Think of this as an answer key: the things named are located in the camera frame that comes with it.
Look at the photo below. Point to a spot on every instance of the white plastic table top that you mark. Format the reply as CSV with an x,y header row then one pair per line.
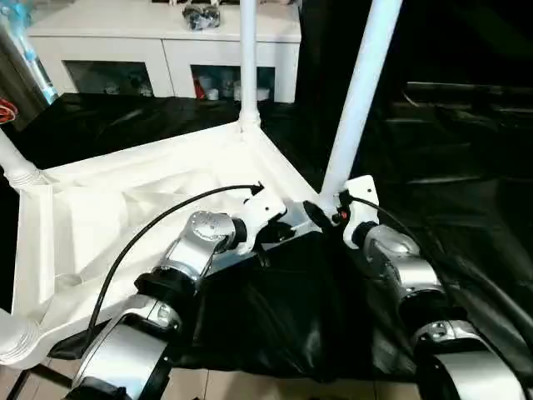
x,y
108,208

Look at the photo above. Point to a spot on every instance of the white plastic table leg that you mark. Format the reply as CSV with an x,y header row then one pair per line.
x,y
18,165
360,100
248,58
18,337

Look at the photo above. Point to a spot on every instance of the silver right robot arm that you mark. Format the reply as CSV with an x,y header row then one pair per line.
x,y
400,267

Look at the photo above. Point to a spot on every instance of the black plastic mat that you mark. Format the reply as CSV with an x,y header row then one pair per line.
x,y
300,317

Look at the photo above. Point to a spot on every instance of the white cabinet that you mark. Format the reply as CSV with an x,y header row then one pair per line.
x,y
158,42

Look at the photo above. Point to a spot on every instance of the black metal bar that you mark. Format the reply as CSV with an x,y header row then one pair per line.
x,y
470,90

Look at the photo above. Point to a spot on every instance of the grey crumpled bundle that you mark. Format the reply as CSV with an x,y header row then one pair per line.
x,y
201,15

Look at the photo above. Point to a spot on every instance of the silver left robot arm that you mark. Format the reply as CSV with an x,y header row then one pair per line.
x,y
196,246

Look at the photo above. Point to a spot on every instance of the black metal stand frame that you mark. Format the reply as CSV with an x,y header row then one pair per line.
x,y
37,385

